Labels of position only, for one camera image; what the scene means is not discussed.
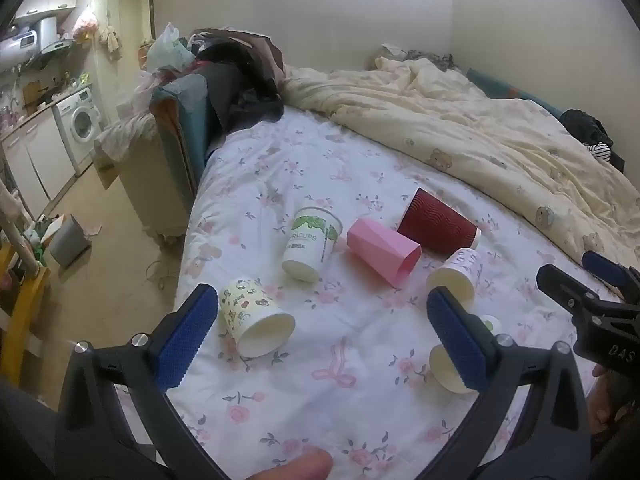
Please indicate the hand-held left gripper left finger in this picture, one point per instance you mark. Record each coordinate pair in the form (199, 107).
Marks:
(187, 335)

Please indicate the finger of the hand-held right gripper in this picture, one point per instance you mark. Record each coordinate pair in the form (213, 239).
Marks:
(565, 285)
(602, 265)

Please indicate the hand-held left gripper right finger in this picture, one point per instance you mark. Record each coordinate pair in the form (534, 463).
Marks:
(457, 345)

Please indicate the small white green paper cup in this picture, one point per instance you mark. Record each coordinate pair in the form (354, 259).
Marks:
(445, 367)

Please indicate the yellow cartoon print paper cup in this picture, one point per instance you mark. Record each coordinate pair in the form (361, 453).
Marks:
(245, 305)

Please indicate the white pink print paper cup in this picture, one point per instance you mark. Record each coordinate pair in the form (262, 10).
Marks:
(457, 272)

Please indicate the dark red ripple paper cup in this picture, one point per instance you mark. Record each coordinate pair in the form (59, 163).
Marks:
(435, 222)

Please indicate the pink faceted cup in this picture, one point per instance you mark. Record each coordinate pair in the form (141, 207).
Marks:
(380, 247)

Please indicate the white green print paper cup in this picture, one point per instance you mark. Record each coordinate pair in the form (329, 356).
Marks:
(307, 240)

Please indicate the person's right hand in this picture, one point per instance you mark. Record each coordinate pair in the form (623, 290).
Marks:
(607, 400)

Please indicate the person's left hand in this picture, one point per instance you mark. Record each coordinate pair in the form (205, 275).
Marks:
(295, 467)

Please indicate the white floral bed sheet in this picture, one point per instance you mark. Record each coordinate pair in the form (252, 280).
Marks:
(350, 320)

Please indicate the black striped clothing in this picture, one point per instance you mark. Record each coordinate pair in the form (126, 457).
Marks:
(590, 132)

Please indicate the grey waste bin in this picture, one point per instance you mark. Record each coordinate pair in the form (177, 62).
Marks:
(67, 242)

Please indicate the beige storage box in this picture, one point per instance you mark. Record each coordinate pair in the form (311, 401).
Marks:
(145, 185)

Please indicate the yellow stool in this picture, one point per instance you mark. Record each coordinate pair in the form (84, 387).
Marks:
(25, 310)

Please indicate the teal pillow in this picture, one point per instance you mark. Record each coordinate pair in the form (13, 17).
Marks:
(515, 92)

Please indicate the cream bear print blanket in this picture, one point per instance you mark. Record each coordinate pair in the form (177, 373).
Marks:
(450, 110)

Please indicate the teal armchair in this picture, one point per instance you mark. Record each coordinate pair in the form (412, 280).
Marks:
(180, 110)

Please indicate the white kitchen cabinet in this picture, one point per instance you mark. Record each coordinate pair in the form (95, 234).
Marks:
(35, 160)

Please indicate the white washing machine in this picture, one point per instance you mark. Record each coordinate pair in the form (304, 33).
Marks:
(80, 125)

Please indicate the grey crumpled cloth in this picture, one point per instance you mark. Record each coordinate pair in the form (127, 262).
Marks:
(430, 59)

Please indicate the pile of dark clothes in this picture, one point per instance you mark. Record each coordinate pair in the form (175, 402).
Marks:
(240, 75)

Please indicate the pale green plastic bag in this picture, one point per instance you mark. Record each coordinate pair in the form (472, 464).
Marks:
(167, 50)

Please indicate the cream hanging cloth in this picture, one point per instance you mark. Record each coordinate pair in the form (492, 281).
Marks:
(111, 40)

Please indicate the white water heater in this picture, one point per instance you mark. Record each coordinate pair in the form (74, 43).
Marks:
(30, 40)

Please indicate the white wall cupboard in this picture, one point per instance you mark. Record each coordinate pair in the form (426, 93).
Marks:
(47, 5)

